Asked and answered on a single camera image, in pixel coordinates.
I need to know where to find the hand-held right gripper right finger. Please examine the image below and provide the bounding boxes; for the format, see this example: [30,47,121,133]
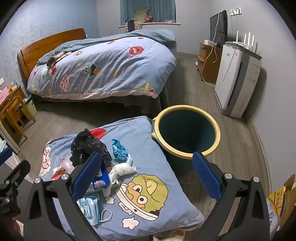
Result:
[192,151,271,241]

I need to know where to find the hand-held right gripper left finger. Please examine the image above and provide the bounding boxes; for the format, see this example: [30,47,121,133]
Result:
[24,152,103,241]

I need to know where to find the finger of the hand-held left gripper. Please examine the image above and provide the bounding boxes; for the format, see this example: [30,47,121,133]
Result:
[0,147,13,166]
[0,159,31,197]

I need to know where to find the pale green medicine box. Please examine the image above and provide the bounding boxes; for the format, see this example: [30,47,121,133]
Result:
[87,162,121,193]

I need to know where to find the pink snack wrapper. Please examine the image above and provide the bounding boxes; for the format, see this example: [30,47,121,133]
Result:
[51,156,74,180]

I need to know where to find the black plastic bag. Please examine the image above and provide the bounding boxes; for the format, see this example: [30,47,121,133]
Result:
[70,128,112,167]

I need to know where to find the white tissue wad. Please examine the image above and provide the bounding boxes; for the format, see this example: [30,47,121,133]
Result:
[104,155,137,198]

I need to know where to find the blue gloves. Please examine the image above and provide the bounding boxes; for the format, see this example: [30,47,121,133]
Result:
[111,138,129,160]

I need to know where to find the blue bin with yellow rim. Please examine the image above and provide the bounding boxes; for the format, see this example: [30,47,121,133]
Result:
[151,105,221,174]

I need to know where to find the white board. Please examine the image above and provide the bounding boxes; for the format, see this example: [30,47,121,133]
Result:
[0,120,21,154]

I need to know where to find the wooden stool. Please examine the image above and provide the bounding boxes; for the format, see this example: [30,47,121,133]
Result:
[0,94,30,140]

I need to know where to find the small bin with white liner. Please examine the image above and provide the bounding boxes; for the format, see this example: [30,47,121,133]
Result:
[23,95,38,117]

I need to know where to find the pink box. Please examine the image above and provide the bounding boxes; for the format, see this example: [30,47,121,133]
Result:
[0,91,11,105]

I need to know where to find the printed blue cushion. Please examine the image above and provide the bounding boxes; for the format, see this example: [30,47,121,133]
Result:
[39,116,205,241]

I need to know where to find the wooden nightstand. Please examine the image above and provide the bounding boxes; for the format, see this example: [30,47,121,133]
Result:
[0,85,26,109]

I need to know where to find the yellow packet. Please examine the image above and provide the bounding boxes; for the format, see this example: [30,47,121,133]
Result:
[268,186,286,218]

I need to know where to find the brown cardboard box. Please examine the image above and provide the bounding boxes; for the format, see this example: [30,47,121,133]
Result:
[282,175,296,224]

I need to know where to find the white air purifier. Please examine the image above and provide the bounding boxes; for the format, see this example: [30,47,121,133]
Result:
[215,42,263,118]

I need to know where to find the dark crumpled cloth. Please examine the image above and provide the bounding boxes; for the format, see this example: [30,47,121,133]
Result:
[46,56,57,69]

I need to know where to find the wooden cabinet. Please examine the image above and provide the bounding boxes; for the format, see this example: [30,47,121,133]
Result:
[197,42,223,85]

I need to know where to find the wooden bed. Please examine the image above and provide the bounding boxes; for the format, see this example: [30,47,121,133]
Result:
[18,28,177,112]

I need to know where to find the white router with antennas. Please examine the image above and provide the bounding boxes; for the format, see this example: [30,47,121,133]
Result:
[228,30,258,50]

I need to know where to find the black flat monitor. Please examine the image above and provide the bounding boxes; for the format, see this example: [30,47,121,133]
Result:
[210,10,228,47]

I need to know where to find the plaid cloth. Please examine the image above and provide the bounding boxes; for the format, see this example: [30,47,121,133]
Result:
[125,20,145,33]

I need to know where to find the wooden window sill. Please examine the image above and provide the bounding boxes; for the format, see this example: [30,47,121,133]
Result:
[118,22,181,29]

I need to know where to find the olive green pillow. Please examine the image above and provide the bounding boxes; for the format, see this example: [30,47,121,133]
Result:
[133,8,150,22]

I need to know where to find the teal window curtain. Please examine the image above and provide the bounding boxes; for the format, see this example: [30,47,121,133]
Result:
[120,0,176,25]

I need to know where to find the long white cable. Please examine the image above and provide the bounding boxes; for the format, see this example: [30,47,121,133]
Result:
[201,10,228,83]

